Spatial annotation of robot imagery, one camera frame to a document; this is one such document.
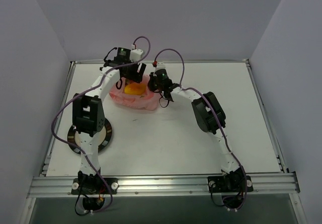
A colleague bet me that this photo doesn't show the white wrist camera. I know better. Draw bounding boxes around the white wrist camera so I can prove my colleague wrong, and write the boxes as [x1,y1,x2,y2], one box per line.
[130,48,144,62]
[152,61,166,71]

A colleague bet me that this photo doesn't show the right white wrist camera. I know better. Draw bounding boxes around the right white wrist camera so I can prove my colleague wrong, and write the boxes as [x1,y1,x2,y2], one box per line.
[152,61,166,71]

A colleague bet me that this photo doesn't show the aluminium table frame rail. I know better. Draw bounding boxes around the aluminium table frame rail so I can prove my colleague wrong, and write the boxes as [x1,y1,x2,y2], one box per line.
[26,59,301,198]

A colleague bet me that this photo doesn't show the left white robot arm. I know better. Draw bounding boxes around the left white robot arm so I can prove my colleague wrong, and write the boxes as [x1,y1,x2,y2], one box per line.
[72,45,146,193]

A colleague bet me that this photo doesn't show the pink plastic bag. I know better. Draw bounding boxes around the pink plastic bag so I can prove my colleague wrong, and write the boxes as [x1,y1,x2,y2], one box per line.
[109,74,159,111]

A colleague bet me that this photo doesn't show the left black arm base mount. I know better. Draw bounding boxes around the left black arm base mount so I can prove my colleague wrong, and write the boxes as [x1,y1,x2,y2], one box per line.
[70,176,119,215]

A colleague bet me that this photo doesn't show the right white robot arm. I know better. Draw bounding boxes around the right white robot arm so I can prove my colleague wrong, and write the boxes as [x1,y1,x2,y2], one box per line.
[148,69,246,190]

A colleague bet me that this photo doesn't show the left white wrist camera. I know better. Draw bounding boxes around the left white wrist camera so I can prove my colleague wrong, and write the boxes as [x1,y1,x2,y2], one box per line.
[130,48,144,62]

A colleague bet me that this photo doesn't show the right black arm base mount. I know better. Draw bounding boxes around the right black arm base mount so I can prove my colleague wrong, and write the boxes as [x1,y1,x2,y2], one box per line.
[207,175,254,211]

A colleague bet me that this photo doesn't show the fake yellow orange mango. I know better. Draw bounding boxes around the fake yellow orange mango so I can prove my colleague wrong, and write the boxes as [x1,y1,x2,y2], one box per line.
[124,82,146,96]

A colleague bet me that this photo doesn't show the black rimmed ceramic plate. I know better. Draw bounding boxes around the black rimmed ceramic plate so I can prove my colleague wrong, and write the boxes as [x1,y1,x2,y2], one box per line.
[67,118,113,154]

